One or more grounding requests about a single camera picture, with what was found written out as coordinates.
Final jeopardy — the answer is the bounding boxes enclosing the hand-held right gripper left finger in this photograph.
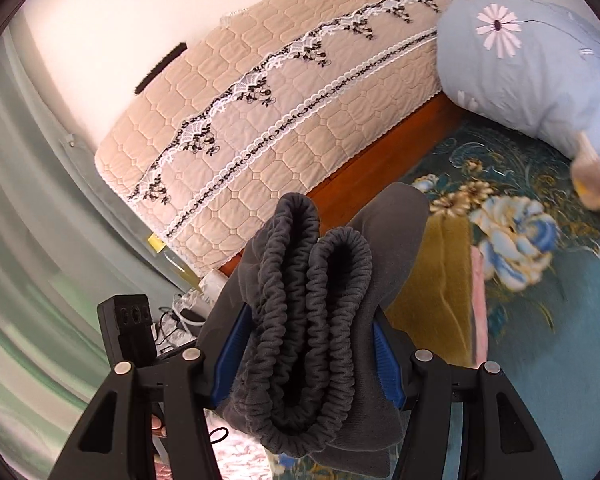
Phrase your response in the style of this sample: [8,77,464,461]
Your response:
[49,305,253,480]

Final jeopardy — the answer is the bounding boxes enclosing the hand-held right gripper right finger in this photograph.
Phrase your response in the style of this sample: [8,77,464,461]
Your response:
[371,320,566,480]

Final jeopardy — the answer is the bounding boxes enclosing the dark grey fleece pants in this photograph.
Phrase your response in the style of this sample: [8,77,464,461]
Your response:
[197,181,431,471]

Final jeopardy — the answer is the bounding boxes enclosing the person's left hand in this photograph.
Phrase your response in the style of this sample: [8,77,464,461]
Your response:
[150,403,169,438]

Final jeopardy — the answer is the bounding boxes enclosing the yellow capped bottle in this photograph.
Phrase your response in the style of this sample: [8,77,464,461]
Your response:
[147,232,201,291]

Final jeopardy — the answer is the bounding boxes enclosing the pink floral cloth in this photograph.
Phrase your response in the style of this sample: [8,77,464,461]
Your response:
[205,407,281,480]

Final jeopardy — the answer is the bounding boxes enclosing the pale green curtain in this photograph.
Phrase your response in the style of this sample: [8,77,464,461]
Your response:
[0,25,211,461]

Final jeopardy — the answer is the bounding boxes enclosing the teal floral blanket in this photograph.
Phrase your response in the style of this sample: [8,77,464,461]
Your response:
[260,120,600,480]

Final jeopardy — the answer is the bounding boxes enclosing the beige quilted headboard cover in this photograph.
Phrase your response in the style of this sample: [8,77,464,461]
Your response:
[94,0,496,278]

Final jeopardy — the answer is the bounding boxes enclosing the black strip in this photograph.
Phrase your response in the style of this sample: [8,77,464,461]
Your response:
[134,41,188,95]

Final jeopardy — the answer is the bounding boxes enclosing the beige yellow towel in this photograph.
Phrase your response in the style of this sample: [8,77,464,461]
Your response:
[570,132,600,233]

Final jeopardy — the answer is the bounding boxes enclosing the light blue floral quilt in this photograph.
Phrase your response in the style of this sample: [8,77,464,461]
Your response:
[436,0,600,183]

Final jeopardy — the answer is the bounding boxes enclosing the white cable bundle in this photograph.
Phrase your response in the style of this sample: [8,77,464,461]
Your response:
[152,290,216,356]

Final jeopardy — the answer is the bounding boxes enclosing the wooden bed frame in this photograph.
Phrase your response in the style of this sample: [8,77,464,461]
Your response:
[217,94,463,281]

